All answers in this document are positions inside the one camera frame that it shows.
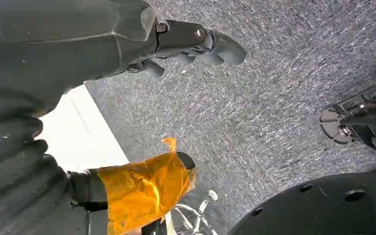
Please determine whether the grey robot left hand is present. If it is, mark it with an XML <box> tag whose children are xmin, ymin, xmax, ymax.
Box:
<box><xmin>0</xmin><ymin>0</ymin><xmax>248</xmax><ymax>235</ymax></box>

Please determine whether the white board panel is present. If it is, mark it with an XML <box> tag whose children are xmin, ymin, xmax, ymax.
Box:
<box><xmin>35</xmin><ymin>85</ymin><xmax>130</xmax><ymax>173</ymax></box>

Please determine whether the robot left arm ribbed sleeve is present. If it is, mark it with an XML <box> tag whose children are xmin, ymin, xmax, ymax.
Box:
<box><xmin>0</xmin><ymin>108</ymin><xmax>109</xmax><ymax>235</ymax></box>

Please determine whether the black robot foot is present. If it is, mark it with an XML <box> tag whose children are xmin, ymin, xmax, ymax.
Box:
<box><xmin>227</xmin><ymin>171</ymin><xmax>376</xmax><ymax>235</ymax></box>

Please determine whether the white cable with plug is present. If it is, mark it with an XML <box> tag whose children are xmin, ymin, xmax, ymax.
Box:
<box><xmin>164</xmin><ymin>189</ymin><xmax>220</xmax><ymax>235</ymax></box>

